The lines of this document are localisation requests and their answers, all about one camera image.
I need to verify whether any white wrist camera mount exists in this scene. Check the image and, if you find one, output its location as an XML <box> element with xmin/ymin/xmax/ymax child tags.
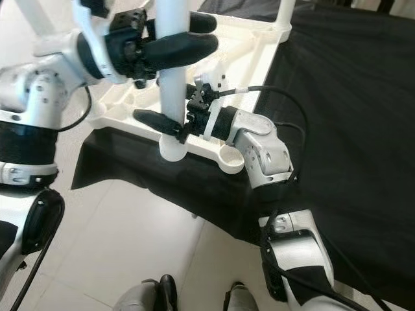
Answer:
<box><xmin>74</xmin><ymin>0</ymin><xmax>125</xmax><ymax>86</ymax></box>
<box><xmin>194</xmin><ymin>67</ymin><xmax>230</xmax><ymax>141</ymax></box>

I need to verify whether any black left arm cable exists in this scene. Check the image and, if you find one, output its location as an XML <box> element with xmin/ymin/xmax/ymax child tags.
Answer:
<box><xmin>10</xmin><ymin>83</ymin><xmax>94</xmax><ymax>311</ymax></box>

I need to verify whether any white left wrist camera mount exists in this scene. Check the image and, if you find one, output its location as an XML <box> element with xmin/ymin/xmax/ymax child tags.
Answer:
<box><xmin>74</xmin><ymin>0</ymin><xmax>125</xmax><ymax>86</ymax></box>

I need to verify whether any black tablecloth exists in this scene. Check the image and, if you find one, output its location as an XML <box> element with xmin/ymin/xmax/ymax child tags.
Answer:
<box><xmin>71</xmin><ymin>0</ymin><xmax>415</xmax><ymax>309</ymax></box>

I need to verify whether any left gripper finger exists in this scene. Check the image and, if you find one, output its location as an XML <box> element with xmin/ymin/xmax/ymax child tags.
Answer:
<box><xmin>188</xmin><ymin>11</ymin><xmax>219</xmax><ymax>35</ymax></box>
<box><xmin>144</xmin><ymin>32</ymin><xmax>220</xmax><ymax>73</ymax></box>

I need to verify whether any silver robot right leg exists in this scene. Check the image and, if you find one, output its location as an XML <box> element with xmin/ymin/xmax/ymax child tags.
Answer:
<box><xmin>223</xmin><ymin>282</ymin><xmax>261</xmax><ymax>311</ymax></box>

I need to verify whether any silver robot left leg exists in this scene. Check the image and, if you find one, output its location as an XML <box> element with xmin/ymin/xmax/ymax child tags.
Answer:
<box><xmin>113</xmin><ymin>274</ymin><xmax>178</xmax><ymax>311</ymax></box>

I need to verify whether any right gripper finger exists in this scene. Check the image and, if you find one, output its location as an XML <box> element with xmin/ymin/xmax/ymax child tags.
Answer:
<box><xmin>132</xmin><ymin>108</ymin><xmax>186</xmax><ymax>139</ymax></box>

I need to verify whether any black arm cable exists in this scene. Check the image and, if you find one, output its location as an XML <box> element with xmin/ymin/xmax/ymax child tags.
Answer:
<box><xmin>222</xmin><ymin>84</ymin><xmax>391</xmax><ymax>311</ymax></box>
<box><xmin>10</xmin><ymin>83</ymin><xmax>94</xmax><ymax>311</ymax></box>

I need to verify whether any white plastic table top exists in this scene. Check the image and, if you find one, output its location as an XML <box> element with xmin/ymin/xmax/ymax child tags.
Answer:
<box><xmin>88</xmin><ymin>13</ymin><xmax>296</xmax><ymax>176</ymax></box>

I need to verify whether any white plastic table leg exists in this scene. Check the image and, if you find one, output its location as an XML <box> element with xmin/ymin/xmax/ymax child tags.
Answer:
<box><xmin>13</xmin><ymin>0</ymin><xmax>64</xmax><ymax>42</ymax></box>
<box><xmin>270</xmin><ymin>0</ymin><xmax>298</xmax><ymax>36</ymax></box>
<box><xmin>155</xmin><ymin>0</ymin><xmax>196</xmax><ymax>163</ymax></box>

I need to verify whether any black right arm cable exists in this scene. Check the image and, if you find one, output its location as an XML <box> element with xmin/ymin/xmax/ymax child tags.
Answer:
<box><xmin>222</xmin><ymin>84</ymin><xmax>391</xmax><ymax>311</ymax></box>

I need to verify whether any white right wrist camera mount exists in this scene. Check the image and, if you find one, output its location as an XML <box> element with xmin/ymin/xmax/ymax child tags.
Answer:
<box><xmin>194</xmin><ymin>67</ymin><xmax>230</xmax><ymax>141</ymax></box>

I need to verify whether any silver robot leg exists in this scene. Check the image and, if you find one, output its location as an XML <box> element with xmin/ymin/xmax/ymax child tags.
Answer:
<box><xmin>113</xmin><ymin>274</ymin><xmax>178</xmax><ymax>311</ymax></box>
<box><xmin>223</xmin><ymin>282</ymin><xmax>261</xmax><ymax>311</ymax></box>

